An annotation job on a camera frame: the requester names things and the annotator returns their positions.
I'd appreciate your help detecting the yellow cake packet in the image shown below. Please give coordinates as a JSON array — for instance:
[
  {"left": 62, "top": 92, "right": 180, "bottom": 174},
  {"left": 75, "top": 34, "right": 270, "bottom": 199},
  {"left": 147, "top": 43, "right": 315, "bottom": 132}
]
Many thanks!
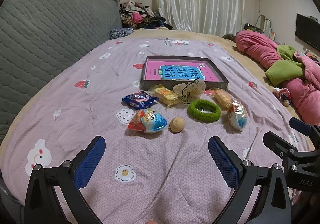
[{"left": 149, "top": 85, "right": 183, "bottom": 108}]

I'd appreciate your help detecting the black television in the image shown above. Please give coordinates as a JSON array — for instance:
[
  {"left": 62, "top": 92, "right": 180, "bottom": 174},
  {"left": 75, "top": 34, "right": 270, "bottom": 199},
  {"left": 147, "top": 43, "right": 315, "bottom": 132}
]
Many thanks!
[{"left": 295, "top": 13, "right": 320, "bottom": 52}]

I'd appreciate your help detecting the small red white doll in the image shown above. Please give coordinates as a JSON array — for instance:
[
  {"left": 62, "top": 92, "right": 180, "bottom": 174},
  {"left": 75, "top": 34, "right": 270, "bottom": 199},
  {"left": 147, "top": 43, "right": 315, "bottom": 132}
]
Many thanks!
[{"left": 272, "top": 87, "right": 292, "bottom": 107}]

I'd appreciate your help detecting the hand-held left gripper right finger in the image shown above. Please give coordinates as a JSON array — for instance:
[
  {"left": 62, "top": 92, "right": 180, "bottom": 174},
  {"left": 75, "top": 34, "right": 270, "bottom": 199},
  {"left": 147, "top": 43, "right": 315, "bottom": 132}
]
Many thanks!
[{"left": 208, "top": 135, "right": 292, "bottom": 224}]

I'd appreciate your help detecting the grey shallow box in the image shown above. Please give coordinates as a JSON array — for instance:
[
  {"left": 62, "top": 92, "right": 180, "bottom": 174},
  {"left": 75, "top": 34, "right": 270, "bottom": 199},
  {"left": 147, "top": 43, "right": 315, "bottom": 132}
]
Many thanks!
[{"left": 141, "top": 56, "right": 229, "bottom": 91}]

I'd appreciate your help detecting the pink strawberry printed blanket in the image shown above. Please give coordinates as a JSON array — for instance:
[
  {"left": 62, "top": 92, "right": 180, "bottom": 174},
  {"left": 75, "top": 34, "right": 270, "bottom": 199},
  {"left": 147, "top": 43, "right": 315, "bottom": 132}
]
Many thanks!
[{"left": 0, "top": 37, "right": 315, "bottom": 224}]

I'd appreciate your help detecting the sheer drawstring pouch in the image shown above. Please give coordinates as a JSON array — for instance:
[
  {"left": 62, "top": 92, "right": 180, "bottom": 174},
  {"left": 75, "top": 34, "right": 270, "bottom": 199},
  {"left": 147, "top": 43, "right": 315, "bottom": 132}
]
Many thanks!
[{"left": 173, "top": 80, "right": 206, "bottom": 103}]

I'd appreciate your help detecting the grey quilted headboard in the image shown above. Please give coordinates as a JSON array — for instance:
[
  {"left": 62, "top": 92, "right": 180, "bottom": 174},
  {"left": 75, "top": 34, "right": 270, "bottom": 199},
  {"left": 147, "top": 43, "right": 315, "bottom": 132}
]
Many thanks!
[{"left": 0, "top": 0, "right": 123, "bottom": 135}]

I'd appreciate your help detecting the green fleece blanket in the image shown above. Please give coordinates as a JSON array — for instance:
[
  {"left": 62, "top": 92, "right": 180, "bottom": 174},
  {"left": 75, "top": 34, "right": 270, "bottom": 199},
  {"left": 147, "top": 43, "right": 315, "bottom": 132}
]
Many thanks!
[{"left": 264, "top": 44, "right": 309, "bottom": 87}]

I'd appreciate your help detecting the pile of clothes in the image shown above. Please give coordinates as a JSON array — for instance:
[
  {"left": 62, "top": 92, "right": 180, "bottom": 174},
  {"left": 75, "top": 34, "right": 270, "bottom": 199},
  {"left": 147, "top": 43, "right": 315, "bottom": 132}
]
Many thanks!
[{"left": 119, "top": 0, "right": 173, "bottom": 30}]

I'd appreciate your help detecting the orange cake packet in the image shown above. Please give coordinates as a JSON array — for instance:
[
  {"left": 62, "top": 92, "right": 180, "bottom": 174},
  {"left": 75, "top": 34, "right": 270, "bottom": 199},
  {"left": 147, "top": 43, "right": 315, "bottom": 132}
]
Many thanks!
[{"left": 211, "top": 88, "right": 234, "bottom": 110}]

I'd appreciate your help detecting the green fuzzy ring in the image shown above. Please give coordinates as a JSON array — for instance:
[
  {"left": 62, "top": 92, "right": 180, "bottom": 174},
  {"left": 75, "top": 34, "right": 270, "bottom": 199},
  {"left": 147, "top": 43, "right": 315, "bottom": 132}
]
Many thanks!
[{"left": 187, "top": 99, "right": 222, "bottom": 123}]

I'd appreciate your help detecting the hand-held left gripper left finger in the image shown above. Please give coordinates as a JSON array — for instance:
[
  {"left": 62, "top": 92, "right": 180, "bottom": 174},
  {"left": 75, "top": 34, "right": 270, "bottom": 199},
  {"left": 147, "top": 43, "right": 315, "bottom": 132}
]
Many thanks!
[{"left": 24, "top": 135, "right": 107, "bottom": 224}]

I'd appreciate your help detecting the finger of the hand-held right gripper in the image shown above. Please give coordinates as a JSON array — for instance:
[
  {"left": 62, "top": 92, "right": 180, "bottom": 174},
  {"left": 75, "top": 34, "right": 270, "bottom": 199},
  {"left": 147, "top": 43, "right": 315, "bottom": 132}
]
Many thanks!
[
  {"left": 263, "top": 131, "right": 300, "bottom": 165},
  {"left": 289, "top": 117, "right": 320, "bottom": 150}
]

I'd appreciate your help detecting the blue patterned cloth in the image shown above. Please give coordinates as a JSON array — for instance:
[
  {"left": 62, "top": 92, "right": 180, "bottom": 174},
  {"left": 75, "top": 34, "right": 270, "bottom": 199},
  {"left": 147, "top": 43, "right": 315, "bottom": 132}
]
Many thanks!
[{"left": 109, "top": 28, "right": 134, "bottom": 40}]

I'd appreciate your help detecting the dark bag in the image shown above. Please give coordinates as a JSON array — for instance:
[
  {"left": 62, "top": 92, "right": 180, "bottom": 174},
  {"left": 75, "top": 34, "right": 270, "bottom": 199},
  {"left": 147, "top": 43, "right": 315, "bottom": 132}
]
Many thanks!
[{"left": 244, "top": 23, "right": 264, "bottom": 33}]

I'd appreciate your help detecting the pink quilt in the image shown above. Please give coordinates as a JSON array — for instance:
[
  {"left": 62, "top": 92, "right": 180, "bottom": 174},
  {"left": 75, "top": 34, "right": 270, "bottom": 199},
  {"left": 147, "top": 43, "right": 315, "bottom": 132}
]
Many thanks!
[{"left": 235, "top": 30, "right": 320, "bottom": 125}]

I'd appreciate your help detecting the walnut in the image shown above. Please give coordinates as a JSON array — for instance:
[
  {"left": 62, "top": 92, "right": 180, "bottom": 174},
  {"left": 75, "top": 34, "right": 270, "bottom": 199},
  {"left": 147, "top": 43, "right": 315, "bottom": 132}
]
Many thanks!
[{"left": 169, "top": 117, "right": 185, "bottom": 133}]

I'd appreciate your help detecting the toy egg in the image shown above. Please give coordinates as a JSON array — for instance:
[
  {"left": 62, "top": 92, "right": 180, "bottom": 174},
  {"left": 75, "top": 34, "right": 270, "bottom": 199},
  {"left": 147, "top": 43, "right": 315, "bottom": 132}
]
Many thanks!
[
  {"left": 227, "top": 99, "right": 248, "bottom": 132},
  {"left": 127, "top": 109, "right": 167, "bottom": 133}
]

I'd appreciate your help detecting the blue cookie packet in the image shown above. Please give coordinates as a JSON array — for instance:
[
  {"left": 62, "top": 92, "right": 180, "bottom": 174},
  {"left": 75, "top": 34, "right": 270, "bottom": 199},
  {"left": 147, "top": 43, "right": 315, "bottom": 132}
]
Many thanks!
[{"left": 122, "top": 90, "right": 160, "bottom": 110}]

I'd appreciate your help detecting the white metal rack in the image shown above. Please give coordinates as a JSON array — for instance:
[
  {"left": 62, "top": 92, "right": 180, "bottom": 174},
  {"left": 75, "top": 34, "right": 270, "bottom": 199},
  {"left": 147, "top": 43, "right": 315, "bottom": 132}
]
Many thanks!
[{"left": 255, "top": 14, "right": 277, "bottom": 40}]

